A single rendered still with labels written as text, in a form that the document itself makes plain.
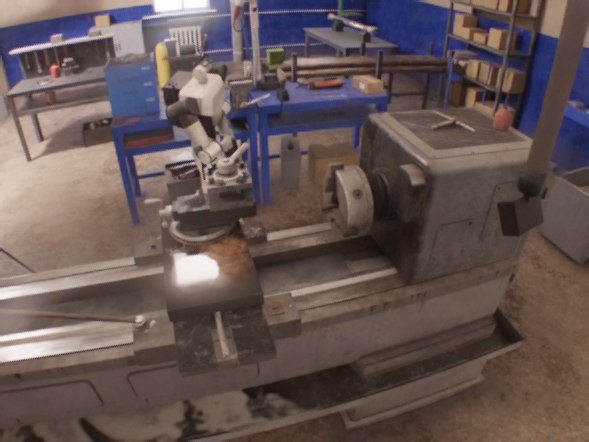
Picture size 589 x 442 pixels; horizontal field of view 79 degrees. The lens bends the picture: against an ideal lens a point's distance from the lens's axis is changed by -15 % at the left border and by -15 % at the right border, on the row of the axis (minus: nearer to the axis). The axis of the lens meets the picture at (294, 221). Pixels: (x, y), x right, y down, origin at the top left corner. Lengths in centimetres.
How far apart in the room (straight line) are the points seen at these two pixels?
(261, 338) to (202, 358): 19
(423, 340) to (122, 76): 259
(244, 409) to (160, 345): 52
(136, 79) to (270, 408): 240
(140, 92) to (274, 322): 224
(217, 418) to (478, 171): 131
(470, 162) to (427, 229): 26
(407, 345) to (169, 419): 103
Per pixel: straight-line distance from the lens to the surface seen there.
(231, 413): 170
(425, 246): 145
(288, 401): 172
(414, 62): 521
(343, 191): 139
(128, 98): 321
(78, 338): 151
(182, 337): 134
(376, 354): 178
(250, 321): 135
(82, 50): 543
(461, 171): 136
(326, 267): 176
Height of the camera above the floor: 189
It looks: 35 degrees down
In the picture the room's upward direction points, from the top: straight up
